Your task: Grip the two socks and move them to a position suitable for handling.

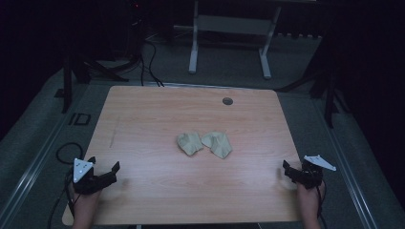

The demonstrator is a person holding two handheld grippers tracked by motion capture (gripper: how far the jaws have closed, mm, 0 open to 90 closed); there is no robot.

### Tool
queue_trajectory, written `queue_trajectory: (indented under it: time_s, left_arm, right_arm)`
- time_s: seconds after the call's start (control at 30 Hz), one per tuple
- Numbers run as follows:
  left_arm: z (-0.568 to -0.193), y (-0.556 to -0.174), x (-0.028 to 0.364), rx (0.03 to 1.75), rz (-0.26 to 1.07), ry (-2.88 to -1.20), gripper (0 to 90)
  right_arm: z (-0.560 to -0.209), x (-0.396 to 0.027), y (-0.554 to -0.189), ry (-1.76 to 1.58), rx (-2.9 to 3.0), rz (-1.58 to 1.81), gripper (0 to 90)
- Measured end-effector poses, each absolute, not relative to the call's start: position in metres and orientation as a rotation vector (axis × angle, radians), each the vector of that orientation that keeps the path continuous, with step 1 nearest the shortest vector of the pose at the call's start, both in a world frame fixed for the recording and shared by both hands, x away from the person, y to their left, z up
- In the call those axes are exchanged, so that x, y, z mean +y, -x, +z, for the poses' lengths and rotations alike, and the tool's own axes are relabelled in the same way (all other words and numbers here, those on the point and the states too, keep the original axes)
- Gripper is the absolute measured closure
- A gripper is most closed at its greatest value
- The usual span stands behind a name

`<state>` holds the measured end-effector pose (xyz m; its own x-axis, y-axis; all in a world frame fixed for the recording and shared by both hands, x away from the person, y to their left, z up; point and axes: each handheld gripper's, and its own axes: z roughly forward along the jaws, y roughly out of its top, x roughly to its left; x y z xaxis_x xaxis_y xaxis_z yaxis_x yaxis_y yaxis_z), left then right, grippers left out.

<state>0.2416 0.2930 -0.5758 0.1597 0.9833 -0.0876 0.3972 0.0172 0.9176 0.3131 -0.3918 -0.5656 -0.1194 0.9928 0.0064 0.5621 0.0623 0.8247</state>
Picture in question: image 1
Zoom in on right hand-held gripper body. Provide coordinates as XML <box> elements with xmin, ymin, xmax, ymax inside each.
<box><xmin>286</xmin><ymin>154</ymin><xmax>337</xmax><ymax>191</ymax></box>

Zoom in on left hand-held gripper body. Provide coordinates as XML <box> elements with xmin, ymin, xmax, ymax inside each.
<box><xmin>73</xmin><ymin>157</ymin><xmax>117</xmax><ymax>196</ymax></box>

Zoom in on person's left hand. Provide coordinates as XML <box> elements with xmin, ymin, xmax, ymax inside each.
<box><xmin>70</xmin><ymin>182</ymin><xmax>102</xmax><ymax>212</ymax></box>

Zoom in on person's right hand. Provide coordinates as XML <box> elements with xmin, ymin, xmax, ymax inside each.
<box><xmin>296</xmin><ymin>179</ymin><xmax>326</xmax><ymax>209</ymax></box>

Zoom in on black floor stand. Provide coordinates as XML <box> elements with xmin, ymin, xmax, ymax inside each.
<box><xmin>53</xmin><ymin>52</ymin><xmax>130</xmax><ymax>115</ymax></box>
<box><xmin>276</xmin><ymin>60</ymin><xmax>352</xmax><ymax>130</ymax></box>

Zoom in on dark equipment rack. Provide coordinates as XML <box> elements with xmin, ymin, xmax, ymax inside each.
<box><xmin>125</xmin><ymin>0</ymin><xmax>148</xmax><ymax>66</ymax></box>

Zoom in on black looped floor cable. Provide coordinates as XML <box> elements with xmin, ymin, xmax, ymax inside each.
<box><xmin>55</xmin><ymin>141</ymin><xmax>85</xmax><ymax>166</ymax></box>

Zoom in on metal floor rail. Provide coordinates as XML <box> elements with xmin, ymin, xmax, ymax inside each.
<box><xmin>309</xmin><ymin>96</ymin><xmax>380</xmax><ymax>229</ymax></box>
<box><xmin>0</xmin><ymin>94</ymin><xmax>84</xmax><ymax>229</ymax></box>

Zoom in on black hanging cables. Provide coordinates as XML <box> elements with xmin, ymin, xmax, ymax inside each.
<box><xmin>139</xmin><ymin>36</ymin><xmax>165</xmax><ymax>88</ymax></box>

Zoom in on white metal stand frame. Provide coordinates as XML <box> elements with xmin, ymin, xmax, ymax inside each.
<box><xmin>173</xmin><ymin>0</ymin><xmax>284</xmax><ymax>80</ymax></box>

